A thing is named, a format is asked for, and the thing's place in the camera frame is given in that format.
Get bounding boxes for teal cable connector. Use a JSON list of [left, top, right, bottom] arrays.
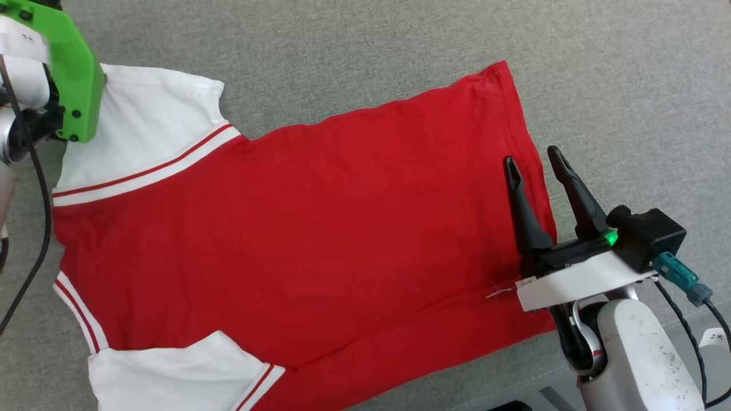
[[652, 251, 714, 307]]

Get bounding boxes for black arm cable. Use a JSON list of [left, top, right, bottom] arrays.
[[0, 57, 54, 335], [654, 280, 731, 409]]

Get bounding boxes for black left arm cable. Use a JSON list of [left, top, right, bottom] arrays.
[[0, 57, 54, 335]]

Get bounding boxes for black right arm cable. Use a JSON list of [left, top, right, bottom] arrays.
[[654, 280, 731, 409]]

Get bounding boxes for white cloth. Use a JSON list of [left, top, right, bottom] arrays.
[[0, 0, 731, 411]]

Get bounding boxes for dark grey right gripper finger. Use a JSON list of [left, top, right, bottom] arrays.
[[502, 155, 554, 257], [547, 145, 612, 240]]

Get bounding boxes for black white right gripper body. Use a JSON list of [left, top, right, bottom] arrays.
[[515, 228, 658, 312]]

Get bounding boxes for bright green left gripper body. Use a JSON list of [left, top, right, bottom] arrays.
[[0, 0, 107, 144]]

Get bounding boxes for red and white jersey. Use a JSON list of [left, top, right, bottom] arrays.
[[51, 60, 558, 411]]

